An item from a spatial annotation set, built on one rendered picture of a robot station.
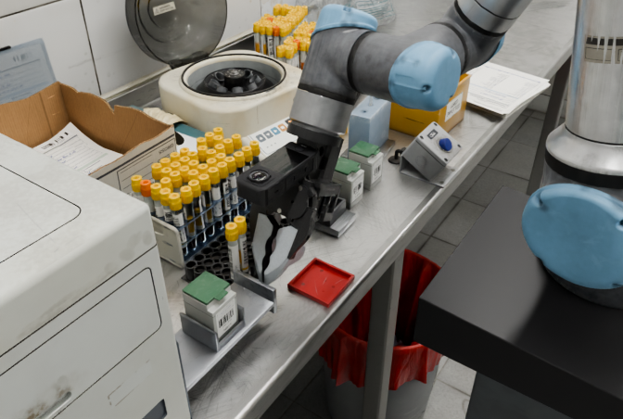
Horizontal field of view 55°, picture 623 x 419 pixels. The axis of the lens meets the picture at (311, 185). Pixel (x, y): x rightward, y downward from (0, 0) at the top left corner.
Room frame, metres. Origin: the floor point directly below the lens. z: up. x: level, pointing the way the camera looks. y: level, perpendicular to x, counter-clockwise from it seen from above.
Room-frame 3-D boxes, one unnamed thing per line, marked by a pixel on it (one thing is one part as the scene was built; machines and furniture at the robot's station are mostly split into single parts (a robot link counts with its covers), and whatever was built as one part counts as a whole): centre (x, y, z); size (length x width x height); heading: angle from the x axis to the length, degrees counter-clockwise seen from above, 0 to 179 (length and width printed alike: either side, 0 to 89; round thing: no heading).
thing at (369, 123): (0.96, -0.11, 0.92); 0.10 x 0.07 x 0.10; 152
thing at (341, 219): (0.76, -0.02, 0.89); 0.09 x 0.05 x 0.04; 58
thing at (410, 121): (1.09, -0.23, 0.93); 0.13 x 0.13 x 0.10; 53
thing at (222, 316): (0.49, 0.12, 0.95); 0.05 x 0.04 x 0.06; 55
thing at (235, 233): (0.67, 0.10, 0.93); 0.17 x 0.09 x 0.11; 146
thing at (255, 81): (1.06, 0.15, 0.97); 0.15 x 0.15 x 0.07
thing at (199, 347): (0.47, 0.13, 0.92); 0.21 x 0.07 x 0.05; 145
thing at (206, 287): (0.49, 0.12, 0.98); 0.05 x 0.04 x 0.01; 55
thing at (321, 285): (0.61, -0.01, 0.88); 0.07 x 0.07 x 0.01; 55
